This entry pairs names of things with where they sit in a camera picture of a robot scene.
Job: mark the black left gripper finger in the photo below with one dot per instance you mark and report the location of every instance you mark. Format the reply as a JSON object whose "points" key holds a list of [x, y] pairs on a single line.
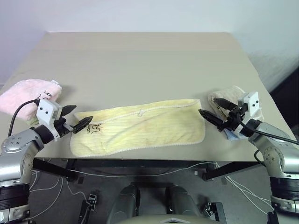
{"points": [[83, 123], [69, 109]]}

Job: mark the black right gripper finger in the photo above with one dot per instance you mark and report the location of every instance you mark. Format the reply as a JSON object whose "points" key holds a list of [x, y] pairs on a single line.
{"points": [[211, 117], [225, 103]]}

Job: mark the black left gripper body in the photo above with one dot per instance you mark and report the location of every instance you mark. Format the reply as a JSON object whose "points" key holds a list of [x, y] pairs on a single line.
{"points": [[61, 127]]}

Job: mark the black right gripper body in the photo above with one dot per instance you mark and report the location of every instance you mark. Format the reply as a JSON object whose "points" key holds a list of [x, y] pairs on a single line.
{"points": [[234, 119]]}

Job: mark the yellow towel with scalloped edge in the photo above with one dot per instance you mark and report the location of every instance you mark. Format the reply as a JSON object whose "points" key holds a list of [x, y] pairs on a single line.
{"points": [[140, 130]]}

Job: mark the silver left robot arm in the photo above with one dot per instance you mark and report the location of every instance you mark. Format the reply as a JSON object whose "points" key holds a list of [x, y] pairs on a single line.
{"points": [[16, 149]]}

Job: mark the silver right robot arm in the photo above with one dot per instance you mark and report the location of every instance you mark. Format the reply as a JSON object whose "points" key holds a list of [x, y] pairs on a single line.
{"points": [[278, 158]]}

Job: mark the folded beige towel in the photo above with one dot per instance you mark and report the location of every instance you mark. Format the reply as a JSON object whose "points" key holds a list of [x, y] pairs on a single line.
{"points": [[230, 92]]}

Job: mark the folded pink fluffy towel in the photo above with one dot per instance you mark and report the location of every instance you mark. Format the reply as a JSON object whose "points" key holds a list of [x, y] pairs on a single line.
{"points": [[23, 93]]}

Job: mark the folded light blue cloth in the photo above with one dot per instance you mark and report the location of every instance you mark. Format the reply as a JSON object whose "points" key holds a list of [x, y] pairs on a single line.
{"points": [[231, 136]]}

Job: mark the folded pale green cloth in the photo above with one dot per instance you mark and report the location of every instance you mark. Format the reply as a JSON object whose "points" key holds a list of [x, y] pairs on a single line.
{"points": [[34, 121]]}

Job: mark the dark rounded grey shape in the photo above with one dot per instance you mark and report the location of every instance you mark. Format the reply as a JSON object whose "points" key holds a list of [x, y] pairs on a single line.
{"points": [[125, 203], [181, 203]]}

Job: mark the olive grey robot torso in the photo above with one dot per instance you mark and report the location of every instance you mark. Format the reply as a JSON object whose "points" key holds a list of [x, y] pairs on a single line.
{"points": [[172, 219]]}

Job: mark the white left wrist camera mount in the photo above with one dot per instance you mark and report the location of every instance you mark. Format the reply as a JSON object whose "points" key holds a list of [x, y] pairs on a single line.
{"points": [[46, 112]]}

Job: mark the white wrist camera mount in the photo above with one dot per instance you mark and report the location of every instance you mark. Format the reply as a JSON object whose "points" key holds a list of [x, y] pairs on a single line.
{"points": [[46, 112], [253, 101]]}

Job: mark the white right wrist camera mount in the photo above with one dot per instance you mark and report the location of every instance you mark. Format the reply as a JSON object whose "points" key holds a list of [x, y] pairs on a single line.
{"points": [[253, 101]]}

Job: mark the black metal table frame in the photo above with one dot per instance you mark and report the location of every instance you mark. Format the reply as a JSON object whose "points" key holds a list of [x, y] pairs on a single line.
{"points": [[140, 164]]}

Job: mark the black metal floor bracket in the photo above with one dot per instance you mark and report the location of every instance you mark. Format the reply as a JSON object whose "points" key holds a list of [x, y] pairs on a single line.
{"points": [[90, 205], [215, 211]]}

